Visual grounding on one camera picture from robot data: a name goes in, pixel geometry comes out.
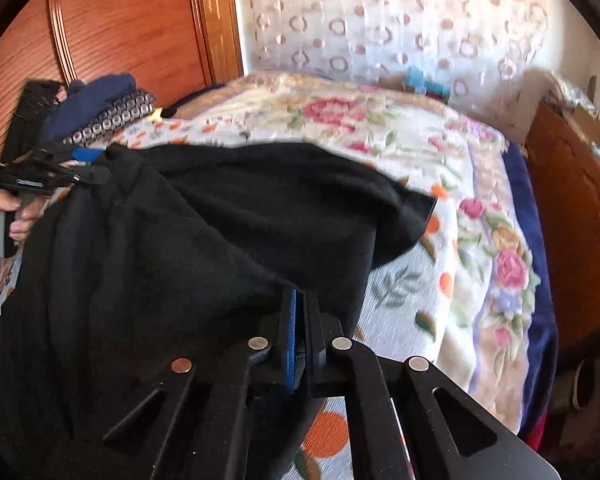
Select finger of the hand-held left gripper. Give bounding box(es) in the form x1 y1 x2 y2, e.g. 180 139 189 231
72 165 114 186
70 147 109 165

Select navy folded clothes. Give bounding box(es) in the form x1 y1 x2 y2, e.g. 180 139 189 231
40 74 138 143

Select black textured object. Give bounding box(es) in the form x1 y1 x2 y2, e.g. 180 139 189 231
2 80 68 161

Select wooden louvered wardrobe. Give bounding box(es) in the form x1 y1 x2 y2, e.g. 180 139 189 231
0 0 243 161

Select wooden sideboard cabinet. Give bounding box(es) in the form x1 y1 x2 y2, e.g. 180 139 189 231
522 100 600 361

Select dark circle-patterned garment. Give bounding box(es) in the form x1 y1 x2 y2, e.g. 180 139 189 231
62 89 157 147

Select stack of patterned fabric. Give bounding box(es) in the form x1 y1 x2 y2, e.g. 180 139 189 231
545 72 597 111

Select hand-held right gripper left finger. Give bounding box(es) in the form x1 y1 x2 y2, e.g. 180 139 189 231
65 287 299 480

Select black printed t-shirt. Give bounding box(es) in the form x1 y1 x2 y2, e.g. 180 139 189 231
0 142 438 480

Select navy blue bedsheet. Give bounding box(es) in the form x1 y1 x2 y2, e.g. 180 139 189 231
500 142 561 441

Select sheer circle-patterned curtain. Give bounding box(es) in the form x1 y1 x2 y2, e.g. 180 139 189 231
245 0 571 106

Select orange-print white bedsheet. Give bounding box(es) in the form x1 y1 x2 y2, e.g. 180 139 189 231
0 117 463 480

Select cardboard box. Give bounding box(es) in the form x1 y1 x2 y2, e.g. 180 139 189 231
572 107 600 147

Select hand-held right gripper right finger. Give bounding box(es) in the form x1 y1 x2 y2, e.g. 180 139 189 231
303 290 563 480

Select floral blanket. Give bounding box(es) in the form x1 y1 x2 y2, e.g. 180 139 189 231
180 72 543 433

